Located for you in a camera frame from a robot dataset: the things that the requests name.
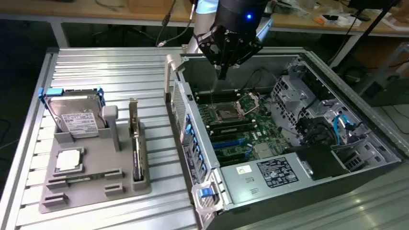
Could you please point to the open black PC case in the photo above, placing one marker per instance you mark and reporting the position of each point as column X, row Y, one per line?
column 318, row 191

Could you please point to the blue expansion slot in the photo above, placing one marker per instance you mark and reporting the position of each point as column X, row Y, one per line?
column 230, row 143

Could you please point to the wooden workbench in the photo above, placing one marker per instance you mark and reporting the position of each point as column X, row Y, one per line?
column 80, row 10

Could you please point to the silver perforated disk bay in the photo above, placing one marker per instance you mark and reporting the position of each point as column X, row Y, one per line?
column 288, row 93

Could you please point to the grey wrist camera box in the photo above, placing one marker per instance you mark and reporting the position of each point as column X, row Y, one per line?
column 264, row 31

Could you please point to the green RAM stick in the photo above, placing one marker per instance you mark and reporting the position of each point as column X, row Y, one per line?
column 83, row 177

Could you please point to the blue case latch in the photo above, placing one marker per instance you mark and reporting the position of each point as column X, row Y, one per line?
column 204, row 192

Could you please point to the CPU with silver lid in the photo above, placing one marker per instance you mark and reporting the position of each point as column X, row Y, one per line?
column 68, row 160

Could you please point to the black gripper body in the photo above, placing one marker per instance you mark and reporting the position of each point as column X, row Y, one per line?
column 237, row 14

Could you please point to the grey power supply unit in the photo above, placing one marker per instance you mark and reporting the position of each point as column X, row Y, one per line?
column 249, row 182

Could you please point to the black RAM stick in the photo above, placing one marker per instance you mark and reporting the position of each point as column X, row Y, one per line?
column 230, row 128

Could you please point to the silver chipset heat sink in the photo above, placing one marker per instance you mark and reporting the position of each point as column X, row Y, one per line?
column 262, row 151

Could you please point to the silver hard disk white label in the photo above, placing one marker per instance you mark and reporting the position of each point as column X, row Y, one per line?
column 77, row 119

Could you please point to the black slanted pole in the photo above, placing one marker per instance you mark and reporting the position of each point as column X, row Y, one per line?
column 372, row 25

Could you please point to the white plastic parts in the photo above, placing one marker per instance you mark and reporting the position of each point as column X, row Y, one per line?
column 341, row 20

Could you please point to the blue plastic disk caddy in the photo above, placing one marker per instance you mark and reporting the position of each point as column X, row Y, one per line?
column 53, row 91

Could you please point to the black chair base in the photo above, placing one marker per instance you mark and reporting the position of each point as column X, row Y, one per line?
column 128, row 31

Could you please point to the graphics card with black fan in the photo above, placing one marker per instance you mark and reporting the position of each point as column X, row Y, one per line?
column 137, row 155

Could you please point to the grey plastic parts rack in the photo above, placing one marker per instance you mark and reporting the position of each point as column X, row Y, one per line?
column 96, row 191

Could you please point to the CPU socket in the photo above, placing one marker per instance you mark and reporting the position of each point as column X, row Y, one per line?
column 226, row 113

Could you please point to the metal socket cover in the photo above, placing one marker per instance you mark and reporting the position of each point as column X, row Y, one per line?
column 249, row 101

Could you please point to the green motherboard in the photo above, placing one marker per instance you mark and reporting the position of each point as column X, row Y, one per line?
column 265, row 129

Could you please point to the aluminium profile post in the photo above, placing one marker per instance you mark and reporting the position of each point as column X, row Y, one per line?
column 394, row 57

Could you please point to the black plastic shroud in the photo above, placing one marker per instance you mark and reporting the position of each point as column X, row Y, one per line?
column 318, row 163

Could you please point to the grey cabinet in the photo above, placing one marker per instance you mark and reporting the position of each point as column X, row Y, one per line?
column 389, row 91

